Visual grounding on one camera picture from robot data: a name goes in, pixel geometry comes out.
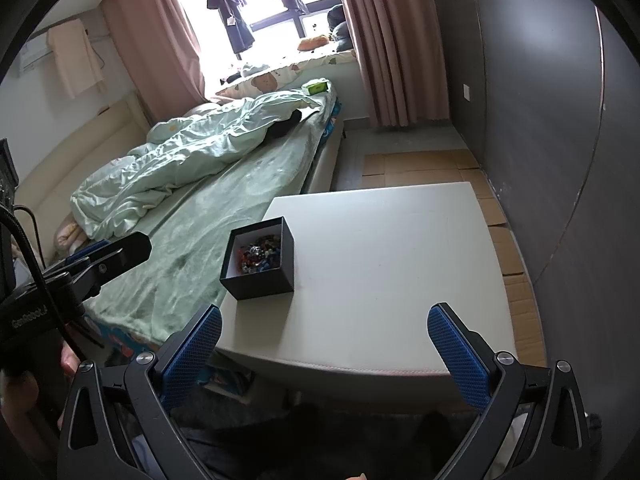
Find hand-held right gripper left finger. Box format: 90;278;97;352
57;304;223;480

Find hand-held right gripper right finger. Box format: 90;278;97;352
426;302;593;480

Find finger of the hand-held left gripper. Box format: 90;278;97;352
42;240;113;281
70;231;153;306

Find black square box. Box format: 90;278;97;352
219;216;296;301

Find pile of bead bracelets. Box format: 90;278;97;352
237;234;283;276

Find person's left hand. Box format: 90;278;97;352
0;340;80;441

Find pink pillow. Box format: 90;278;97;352
55;217;86;248

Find bed with green sheet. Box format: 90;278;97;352
85;95;346;348

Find cardboard floor sheets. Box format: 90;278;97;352
362;149;548;368

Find beige bed headboard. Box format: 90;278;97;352
10;91;153;266

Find light green duvet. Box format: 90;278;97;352
70;89;333;238

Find white table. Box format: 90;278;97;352
212;181;518;391

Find pink hanging towel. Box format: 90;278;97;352
47;19;107;100

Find black cloth item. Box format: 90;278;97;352
267;109;303;140

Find white air conditioner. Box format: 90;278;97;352
15;32;57;71

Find pink curtain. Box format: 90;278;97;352
100;0;207;123
334;0;451;128

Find bear print sill cushion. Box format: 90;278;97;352
215;50;358;103

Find dark grey wardrobe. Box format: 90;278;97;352
427;0;640;480

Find window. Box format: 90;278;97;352
165;0;346;81

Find dark blue hanging garment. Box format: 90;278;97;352
205;0;256;56

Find dark blue cushion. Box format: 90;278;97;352
327;4;357;53

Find black cable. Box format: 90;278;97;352
0;204;98;366

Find white bed frame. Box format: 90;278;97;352
305;115;348;195

